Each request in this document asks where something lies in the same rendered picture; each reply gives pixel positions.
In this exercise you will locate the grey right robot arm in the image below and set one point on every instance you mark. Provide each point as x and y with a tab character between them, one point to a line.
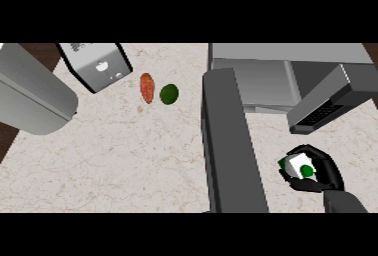
343	202

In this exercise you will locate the dark grey microwave door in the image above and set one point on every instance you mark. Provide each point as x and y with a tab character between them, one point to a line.
231	143

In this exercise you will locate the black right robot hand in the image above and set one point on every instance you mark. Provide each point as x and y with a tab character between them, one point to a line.
328	173

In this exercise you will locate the grey rounded appliance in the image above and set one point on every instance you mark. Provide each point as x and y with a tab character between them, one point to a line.
30	93

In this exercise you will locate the white green milk carton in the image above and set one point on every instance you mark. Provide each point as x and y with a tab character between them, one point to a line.
300	165

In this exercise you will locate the green avocado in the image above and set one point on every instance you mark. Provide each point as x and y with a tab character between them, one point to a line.
168	94

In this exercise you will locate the silver black-edged box appliance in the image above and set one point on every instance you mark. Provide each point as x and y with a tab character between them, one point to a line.
98	66

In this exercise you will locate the grey microwave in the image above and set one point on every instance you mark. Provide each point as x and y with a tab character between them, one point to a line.
295	80

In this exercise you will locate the orange sweet potato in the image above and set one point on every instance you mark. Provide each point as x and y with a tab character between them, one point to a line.
146	87

